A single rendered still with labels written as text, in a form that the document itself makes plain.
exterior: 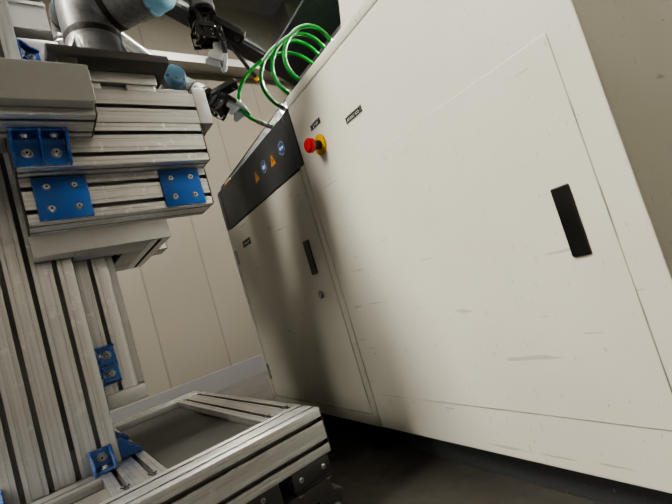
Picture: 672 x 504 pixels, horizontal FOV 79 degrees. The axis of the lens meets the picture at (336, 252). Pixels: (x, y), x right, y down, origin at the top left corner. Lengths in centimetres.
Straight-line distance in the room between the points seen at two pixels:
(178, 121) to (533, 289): 80
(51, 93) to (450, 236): 72
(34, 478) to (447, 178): 96
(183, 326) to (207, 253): 53
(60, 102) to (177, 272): 214
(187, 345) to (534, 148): 252
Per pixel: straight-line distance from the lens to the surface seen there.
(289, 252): 127
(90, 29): 110
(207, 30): 149
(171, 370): 284
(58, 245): 101
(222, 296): 297
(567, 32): 66
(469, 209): 73
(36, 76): 87
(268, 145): 129
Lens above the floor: 46
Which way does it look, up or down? 4 degrees up
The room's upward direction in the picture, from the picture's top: 17 degrees counter-clockwise
